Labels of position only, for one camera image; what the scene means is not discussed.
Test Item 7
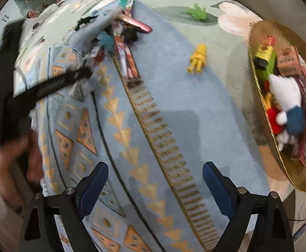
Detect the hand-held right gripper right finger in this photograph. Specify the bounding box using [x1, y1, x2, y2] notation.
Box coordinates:
[203, 161, 295, 252]

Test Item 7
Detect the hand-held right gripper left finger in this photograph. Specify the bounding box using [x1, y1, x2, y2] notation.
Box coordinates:
[19, 162, 109, 252]

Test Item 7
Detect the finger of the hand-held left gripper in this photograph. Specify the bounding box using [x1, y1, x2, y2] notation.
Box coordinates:
[34, 67, 93, 103]

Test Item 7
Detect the long orange snack box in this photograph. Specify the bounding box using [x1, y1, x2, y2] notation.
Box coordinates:
[113, 35, 141, 84]

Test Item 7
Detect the yellow toy figure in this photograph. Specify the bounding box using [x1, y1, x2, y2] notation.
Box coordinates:
[187, 44, 208, 73]

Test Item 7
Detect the person's left forearm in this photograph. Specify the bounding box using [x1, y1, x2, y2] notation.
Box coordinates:
[0, 163, 35, 252]

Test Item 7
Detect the person's left hand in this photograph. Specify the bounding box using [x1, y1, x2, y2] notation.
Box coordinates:
[0, 131, 45, 187]

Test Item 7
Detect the blue toy figure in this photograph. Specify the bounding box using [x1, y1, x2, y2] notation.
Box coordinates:
[97, 31, 115, 54]

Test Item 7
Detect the light blue cloth pouch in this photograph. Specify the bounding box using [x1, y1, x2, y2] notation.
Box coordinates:
[69, 0, 132, 55]

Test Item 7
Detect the blue patterned mat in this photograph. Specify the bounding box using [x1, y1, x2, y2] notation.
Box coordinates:
[13, 0, 271, 252]

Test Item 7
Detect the white pouch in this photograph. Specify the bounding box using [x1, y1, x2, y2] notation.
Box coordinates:
[38, 4, 61, 23]

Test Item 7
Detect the black toy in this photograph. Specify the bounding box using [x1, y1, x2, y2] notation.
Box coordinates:
[122, 28, 139, 44]

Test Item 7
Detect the red and yellow plush toy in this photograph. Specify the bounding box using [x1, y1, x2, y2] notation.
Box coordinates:
[263, 93, 285, 134]

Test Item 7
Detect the pink case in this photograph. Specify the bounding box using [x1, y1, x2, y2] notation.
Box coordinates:
[116, 14, 153, 34]

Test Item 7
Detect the white and blue plush toy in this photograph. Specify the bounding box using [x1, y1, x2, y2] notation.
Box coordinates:
[267, 73, 306, 151]

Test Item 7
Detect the green box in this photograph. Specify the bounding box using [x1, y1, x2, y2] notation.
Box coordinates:
[253, 45, 277, 80]

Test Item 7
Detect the brown carton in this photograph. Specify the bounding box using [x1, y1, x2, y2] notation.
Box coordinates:
[276, 46, 302, 77]

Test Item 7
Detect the green toy animal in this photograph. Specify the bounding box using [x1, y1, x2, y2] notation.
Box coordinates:
[180, 4, 208, 21]

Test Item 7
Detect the green floral blanket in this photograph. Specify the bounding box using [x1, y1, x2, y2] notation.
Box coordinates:
[11, 0, 306, 252]

